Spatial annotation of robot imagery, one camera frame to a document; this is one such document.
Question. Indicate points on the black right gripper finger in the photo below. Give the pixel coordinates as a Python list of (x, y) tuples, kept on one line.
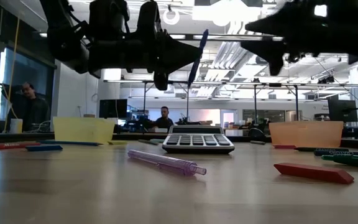
[(275, 25), (272, 49)]

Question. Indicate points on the black computer monitor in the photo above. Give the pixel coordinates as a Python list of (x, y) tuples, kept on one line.
[(113, 108), (342, 110)]

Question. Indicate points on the black aluminium table frame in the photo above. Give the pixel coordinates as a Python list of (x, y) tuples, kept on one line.
[(141, 137)]

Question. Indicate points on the blue eraser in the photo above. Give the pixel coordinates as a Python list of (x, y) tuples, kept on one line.
[(43, 148)]

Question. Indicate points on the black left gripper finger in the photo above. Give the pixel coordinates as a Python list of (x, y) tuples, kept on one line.
[(176, 51), (173, 69)]

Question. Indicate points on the teal pencil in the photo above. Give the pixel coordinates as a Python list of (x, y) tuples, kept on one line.
[(160, 140)]

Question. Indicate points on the pale paper cup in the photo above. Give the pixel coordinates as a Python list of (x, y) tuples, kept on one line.
[(15, 126)]

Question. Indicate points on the orange translucent plastic bin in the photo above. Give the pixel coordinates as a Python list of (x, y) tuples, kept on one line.
[(306, 133)]

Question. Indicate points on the green marker pen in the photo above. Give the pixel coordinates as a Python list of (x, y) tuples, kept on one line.
[(353, 160)]

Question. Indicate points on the blue pen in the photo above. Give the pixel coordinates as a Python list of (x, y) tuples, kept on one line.
[(194, 71)]

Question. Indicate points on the yellow translucent plastic bin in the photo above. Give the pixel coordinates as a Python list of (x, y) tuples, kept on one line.
[(82, 130)]

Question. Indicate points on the person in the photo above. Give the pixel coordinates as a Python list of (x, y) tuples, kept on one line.
[(33, 109), (164, 122)]

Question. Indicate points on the black metal gantry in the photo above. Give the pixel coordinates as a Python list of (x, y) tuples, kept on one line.
[(145, 102), (255, 102)]

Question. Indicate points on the red marker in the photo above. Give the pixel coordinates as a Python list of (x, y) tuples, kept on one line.
[(11, 145)]

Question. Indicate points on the red eraser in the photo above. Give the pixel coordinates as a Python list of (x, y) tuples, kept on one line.
[(315, 172)]

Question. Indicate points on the silver desk calculator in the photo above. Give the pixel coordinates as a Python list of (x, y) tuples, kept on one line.
[(197, 140)]

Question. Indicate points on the translucent purple pen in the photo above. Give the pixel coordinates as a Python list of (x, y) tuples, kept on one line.
[(166, 161)]

